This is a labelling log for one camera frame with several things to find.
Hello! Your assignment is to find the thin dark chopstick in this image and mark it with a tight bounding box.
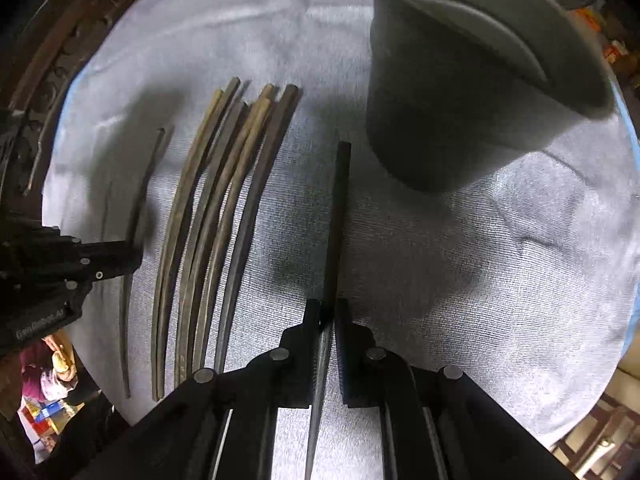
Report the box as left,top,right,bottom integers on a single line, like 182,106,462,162
118,128,167,399

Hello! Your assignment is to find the brown chopstick of bundle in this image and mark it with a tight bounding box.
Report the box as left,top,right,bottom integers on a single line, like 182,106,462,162
150,77,241,402
174,101,247,387
188,96,271,374
174,84,273,385

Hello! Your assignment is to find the grey table cloth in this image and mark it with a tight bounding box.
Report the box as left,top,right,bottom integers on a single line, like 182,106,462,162
42,0,639,445

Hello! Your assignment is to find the carved dark wooden chair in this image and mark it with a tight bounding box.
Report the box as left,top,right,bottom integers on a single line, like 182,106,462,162
1,0,136,221

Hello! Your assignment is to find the dark grey utensil holder cup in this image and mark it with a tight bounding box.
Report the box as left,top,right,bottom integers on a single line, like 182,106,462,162
366,0,614,193

